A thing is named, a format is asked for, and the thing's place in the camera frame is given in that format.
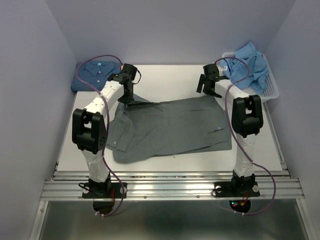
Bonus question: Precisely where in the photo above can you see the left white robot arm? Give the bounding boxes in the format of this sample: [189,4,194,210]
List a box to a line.
[71,63,139,199]

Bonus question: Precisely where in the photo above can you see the white plastic basket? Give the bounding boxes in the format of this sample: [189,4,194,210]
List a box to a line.
[219,52,280,103]

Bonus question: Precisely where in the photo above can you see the grey long sleeve shirt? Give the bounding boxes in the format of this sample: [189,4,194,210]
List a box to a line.
[106,95,232,164]

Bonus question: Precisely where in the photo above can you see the blue checked folded shirt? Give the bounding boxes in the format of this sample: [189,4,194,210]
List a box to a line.
[71,60,121,92]

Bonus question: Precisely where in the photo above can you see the light blue crumpled shirt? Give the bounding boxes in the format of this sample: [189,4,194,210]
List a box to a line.
[219,42,269,94]

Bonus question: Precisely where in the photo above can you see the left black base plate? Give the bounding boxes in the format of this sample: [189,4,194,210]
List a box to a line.
[79,182,127,200]

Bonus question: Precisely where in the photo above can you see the aluminium rail frame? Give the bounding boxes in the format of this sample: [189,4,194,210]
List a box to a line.
[30,108,315,240]

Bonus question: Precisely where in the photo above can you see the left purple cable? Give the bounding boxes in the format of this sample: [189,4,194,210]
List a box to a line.
[74,54,128,218]

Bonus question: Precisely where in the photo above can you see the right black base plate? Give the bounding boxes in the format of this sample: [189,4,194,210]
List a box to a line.
[211,181,260,198]

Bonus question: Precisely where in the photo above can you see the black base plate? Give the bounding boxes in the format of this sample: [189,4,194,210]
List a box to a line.
[79,182,127,200]
[211,181,260,198]

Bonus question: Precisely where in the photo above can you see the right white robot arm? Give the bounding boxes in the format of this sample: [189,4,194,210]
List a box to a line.
[196,63,264,198]

